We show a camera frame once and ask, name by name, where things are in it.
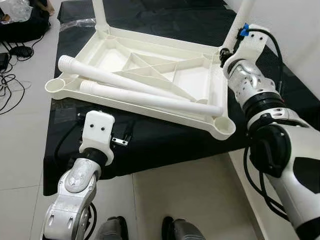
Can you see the black fabric bag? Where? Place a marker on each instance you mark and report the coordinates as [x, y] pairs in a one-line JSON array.
[[25, 30]]

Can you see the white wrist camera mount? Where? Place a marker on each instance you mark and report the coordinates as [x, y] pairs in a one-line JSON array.
[[97, 130], [250, 42]]

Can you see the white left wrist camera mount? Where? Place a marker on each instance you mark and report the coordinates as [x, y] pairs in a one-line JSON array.
[[97, 130]]

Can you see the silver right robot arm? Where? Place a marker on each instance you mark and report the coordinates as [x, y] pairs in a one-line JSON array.
[[280, 145]]

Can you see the white plastic table top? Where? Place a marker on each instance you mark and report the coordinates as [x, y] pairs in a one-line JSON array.
[[115, 57]]

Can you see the black power adapter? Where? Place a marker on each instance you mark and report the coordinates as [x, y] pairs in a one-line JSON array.
[[4, 60]]

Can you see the clear plastic bag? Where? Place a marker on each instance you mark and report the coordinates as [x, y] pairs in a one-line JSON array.
[[15, 9]]

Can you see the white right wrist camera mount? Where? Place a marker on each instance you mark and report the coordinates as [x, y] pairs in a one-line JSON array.
[[250, 42]]

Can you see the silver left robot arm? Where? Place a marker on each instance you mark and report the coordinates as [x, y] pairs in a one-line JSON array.
[[75, 200]]

